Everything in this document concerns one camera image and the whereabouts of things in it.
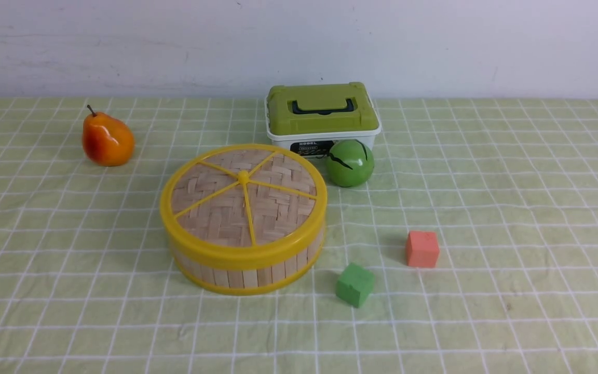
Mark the yellow bamboo steamer lid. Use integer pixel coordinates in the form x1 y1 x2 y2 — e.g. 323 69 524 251
159 144 328 271

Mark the green foam cube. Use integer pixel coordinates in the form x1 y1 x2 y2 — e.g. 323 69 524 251
335 263 375 308

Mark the green lidded storage box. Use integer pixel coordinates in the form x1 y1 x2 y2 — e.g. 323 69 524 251
264 82 382 158

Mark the green checked tablecloth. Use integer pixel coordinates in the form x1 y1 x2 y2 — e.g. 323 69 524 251
0 97 598 373

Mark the bamboo steamer basket yellow rim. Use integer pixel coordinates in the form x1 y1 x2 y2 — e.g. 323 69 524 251
169 226 326 296

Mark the orange toy pear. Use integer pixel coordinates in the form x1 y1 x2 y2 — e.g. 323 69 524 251
81 104 135 167

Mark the red foam cube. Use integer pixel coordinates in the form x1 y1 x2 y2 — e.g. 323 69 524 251
405 231 441 269

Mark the green toy ball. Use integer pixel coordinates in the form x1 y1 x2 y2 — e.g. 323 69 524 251
325 139 375 189

